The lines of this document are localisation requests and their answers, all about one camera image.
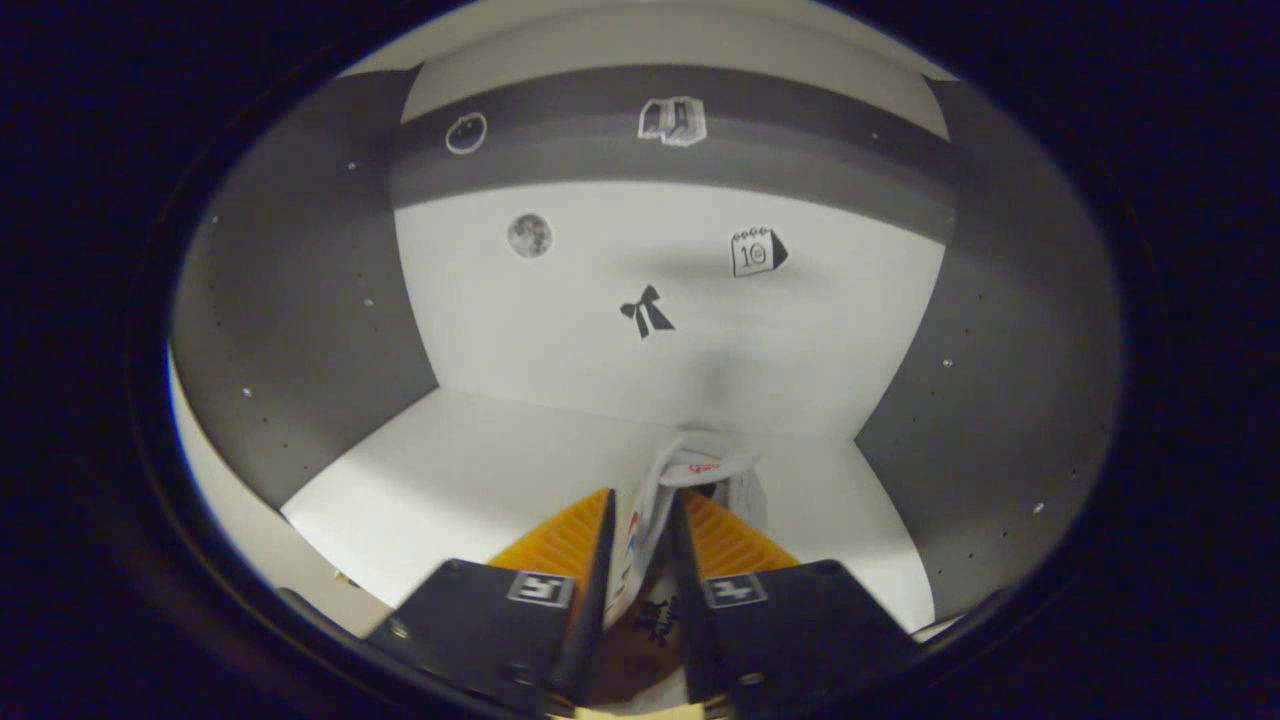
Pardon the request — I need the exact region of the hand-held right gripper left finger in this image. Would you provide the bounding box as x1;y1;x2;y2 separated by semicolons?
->
365;487;616;716

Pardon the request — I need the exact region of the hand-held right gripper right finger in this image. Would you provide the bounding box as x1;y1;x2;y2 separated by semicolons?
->
668;488;921;716

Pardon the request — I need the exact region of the white canvas shoe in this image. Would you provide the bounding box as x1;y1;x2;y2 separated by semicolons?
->
600;430;771;713

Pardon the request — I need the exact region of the grey shoe cabinet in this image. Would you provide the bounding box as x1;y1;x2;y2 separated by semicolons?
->
168;0;1126;641

